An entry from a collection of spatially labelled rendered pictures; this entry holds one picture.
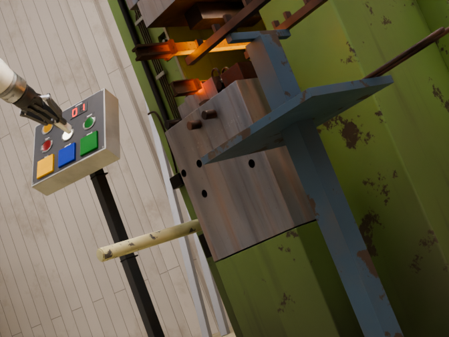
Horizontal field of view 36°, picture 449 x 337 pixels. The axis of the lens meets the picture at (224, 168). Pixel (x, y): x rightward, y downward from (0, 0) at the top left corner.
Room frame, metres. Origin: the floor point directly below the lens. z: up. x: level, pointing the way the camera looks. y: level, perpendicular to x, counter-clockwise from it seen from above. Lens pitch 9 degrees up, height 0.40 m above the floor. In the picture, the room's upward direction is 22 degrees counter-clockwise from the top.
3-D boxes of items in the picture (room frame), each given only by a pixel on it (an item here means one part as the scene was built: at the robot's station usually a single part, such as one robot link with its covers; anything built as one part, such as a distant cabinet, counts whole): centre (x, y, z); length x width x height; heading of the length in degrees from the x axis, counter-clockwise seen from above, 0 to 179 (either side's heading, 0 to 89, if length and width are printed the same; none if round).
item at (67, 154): (2.38, 0.49, 1.01); 0.07 x 0.05 x 0.07; 68
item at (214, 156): (1.66, -0.20, 0.70); 0.40 x 0.30 x 0.02; 42
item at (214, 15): (2.29, -0.20, 1.24); 0.30 x 0.07 x 0.06; 133
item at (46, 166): (2.42, 0.59, 1.01); 0.07 x 0.05 x 0.07; 68
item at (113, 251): (2.33, 0.30, 0.62); 0.44 x 0.05 x 0.05; 133
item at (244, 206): (2.25, -0.20, 0.69); 0.56 x 0.38 x 0.45; 133
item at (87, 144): (2.34, 0.40, 1.01); 0.07 x 0.05 x 0.07; 68
